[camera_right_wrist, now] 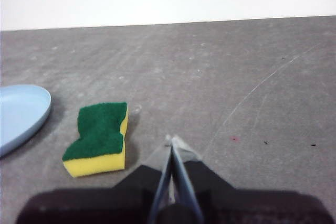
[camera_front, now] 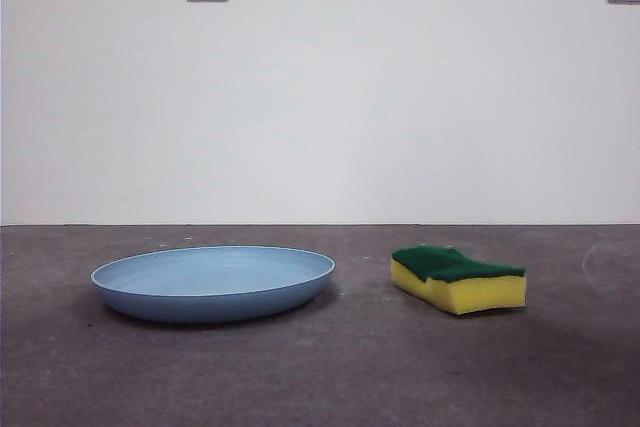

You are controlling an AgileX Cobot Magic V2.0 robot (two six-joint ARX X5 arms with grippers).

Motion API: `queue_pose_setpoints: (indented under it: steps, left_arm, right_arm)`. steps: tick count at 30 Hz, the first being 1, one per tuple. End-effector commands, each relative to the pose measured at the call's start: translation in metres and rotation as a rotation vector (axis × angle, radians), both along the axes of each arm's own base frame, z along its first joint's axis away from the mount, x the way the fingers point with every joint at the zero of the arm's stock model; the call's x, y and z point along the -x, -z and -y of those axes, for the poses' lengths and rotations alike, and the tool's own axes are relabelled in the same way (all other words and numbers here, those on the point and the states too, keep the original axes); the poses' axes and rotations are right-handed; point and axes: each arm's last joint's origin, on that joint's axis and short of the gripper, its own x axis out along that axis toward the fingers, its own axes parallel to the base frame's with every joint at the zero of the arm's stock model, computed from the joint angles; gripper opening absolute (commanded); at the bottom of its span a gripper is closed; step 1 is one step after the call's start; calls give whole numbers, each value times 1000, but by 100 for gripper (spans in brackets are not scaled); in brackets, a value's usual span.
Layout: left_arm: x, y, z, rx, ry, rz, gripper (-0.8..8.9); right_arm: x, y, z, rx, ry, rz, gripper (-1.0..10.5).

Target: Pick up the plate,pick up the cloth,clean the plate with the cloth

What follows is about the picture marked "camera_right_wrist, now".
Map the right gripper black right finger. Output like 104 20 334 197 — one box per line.
172 134 333 224

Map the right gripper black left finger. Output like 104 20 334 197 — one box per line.
15 135 173 224

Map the yellow sponge with green scourer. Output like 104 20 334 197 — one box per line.
62 102 129 178

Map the light blue round plate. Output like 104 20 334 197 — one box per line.
0 84 53 158

